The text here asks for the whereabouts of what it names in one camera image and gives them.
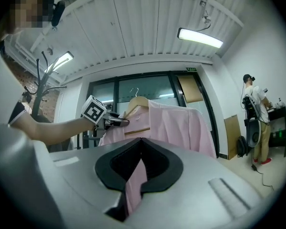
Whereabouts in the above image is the person's shirt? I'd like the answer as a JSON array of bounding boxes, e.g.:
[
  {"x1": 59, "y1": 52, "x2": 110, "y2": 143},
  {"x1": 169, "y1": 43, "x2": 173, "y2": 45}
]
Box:
[{"x1": 0, "y1": 36, "x2": 30, "y2": 130}]

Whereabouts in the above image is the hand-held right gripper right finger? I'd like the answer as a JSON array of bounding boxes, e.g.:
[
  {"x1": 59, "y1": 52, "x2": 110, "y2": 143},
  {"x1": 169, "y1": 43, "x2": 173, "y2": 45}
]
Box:
[{"x1": 123, "y1": 137, "x2": 275, "y2": 229}]

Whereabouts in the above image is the leaning cardboard sheet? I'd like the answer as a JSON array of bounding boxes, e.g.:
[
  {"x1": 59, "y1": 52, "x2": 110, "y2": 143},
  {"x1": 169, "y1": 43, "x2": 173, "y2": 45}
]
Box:
[{"x1": 224, "y1": 114, "x2": 242, "y2": 161}]

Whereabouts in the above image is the cardboard sheet on door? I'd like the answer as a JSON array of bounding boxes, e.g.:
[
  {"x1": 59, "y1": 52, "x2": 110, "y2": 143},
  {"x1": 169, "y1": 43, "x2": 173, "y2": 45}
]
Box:
[{"x1": 177, "y1": 75, "x2": 204, "y2": 104}]

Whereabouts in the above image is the white shell backpack device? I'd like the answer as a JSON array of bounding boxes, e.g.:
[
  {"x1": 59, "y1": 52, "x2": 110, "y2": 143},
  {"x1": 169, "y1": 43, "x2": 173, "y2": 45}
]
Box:
[{"x1": 246, "y1": 119, "x2": 262, "y2": 149}]

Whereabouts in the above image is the person's left forearm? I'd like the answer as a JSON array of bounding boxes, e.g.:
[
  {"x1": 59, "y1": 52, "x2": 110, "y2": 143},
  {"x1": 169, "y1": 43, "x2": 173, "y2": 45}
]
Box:
[{"x1": 26, "y1": 117, "x2": 97, "y2": 147}]

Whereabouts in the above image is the black coat rack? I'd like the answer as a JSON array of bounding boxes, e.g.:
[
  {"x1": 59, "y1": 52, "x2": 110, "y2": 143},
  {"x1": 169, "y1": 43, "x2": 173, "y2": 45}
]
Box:
[{"x1": 22, "y1": 51, "x2": 67, "y2": 125}]

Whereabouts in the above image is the person's head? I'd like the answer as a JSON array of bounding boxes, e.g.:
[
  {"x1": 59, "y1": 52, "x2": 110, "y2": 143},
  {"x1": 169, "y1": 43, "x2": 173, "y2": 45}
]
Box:
[{"x1": 4, "y1": 0, "x2": 55, "y2": 35}]

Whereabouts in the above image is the black floor cable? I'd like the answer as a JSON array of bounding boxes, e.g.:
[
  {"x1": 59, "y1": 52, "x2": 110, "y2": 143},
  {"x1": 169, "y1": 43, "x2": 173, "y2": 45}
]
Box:
[{"x1": 251, "y1": 163, "x2": 275, "y2": 191}]

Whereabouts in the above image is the pink shirt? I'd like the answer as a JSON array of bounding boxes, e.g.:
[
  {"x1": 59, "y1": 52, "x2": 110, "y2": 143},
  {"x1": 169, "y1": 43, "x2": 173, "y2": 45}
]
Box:
[{"x1": 98, "y1": 100, "x2": 217, "y2": 216}]

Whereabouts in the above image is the black-framed glass partition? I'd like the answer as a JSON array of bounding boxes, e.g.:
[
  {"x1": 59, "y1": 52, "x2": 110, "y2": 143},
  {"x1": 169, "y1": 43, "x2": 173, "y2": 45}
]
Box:
[{"x1": 85, "y1": 72, "x2": 220, "y2": 157}]

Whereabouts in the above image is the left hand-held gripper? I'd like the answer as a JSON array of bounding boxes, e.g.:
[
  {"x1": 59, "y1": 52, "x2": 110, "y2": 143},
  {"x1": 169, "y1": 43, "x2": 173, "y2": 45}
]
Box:
[{"x1": 81, "y1": 94, "x2": 131, "y2": 138}]

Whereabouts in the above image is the wooden clothes hanger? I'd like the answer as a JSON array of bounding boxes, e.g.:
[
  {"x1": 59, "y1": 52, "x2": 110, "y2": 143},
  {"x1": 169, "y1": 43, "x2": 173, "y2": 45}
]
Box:
[{"x1": 119, "y1": 87, "x2": 151, "y2": 136}]

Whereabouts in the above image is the black head-worn camera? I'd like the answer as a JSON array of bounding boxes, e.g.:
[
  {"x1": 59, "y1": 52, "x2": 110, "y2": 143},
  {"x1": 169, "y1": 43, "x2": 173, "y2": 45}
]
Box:
[{"x1": 51, "y1": 0, "x2": 66, "y2": 28}]

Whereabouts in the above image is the long ceiling light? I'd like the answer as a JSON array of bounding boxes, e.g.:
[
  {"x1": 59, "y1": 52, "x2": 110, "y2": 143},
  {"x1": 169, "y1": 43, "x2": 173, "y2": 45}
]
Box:
[
  {"x1": 44, "y1": 51, "x2": 74, "y2": 74},
  {"x1": 177, "y1": 27, "x2": 224, "y2": 49}
]

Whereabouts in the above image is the black shelf unit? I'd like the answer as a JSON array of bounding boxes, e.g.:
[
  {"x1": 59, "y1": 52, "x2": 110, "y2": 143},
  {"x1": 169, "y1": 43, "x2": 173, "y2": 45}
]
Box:
[{"x1": 266, "y1": 106, "x2": 286, "y2": 157}]

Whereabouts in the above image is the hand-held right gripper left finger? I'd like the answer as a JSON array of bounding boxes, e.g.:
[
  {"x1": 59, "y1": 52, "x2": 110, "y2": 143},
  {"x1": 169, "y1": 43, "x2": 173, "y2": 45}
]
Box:
[{"x1": 0, "y1": 123, "x2": 143, "y2": 229}]

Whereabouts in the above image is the black backpack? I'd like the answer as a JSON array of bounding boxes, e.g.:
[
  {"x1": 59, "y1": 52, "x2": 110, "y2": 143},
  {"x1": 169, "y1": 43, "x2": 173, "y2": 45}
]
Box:
[{"x1": 236, "y1": 135, "x2": 249, "y2": 158}]

